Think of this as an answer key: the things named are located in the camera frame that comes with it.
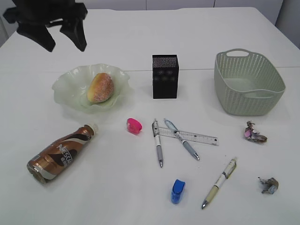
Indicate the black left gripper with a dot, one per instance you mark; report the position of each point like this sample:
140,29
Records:
45,11

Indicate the blue pencil sharpener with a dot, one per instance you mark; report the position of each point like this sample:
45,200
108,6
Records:
177,191

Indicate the brown Nescafe coffee bottle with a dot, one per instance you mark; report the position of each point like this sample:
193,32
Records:
56,157

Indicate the frosted green ruffled glass plate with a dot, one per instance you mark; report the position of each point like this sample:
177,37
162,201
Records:
70,89

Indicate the sugared bread loaf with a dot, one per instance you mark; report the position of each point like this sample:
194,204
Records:
101,88

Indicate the white grey pen left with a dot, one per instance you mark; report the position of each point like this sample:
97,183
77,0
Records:
156,135

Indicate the beige white pen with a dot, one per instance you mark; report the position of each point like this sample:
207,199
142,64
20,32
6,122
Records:
218,184

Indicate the paper piece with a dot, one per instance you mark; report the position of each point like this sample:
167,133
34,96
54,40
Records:
269,186
253,135

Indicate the black mesh pen holder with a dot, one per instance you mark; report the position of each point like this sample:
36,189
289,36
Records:
165,74

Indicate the green plastic woven basket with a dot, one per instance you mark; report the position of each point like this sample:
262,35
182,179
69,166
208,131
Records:
247,85

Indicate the blue grey pen crossed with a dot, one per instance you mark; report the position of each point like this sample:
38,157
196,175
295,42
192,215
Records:
184,142

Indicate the pink pencil sharpener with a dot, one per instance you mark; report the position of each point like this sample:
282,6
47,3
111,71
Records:
134,126

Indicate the clear plastic ruler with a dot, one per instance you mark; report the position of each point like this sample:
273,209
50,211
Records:
187,136

